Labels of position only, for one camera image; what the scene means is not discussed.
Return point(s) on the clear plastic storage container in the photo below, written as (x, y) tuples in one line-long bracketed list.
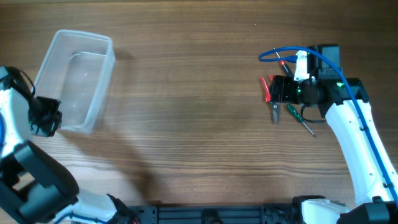
[(77, 70)]

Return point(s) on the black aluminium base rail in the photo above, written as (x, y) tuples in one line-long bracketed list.
[(211, 214)]

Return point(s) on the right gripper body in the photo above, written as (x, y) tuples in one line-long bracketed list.
[(290, 89)]

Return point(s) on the red handled snips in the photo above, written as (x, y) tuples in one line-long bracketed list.
[(275, 106)]

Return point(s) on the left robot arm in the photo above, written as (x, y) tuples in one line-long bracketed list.
[(35, 188)]

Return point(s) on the green handled screwdriver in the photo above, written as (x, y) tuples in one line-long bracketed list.
[(298, 117)]

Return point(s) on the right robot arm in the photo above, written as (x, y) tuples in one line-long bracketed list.
[(313, 77)]

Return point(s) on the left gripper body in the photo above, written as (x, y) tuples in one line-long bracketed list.
[(44, 116)]

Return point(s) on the black red screwdriver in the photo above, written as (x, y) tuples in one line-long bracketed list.
[(286, 69)]

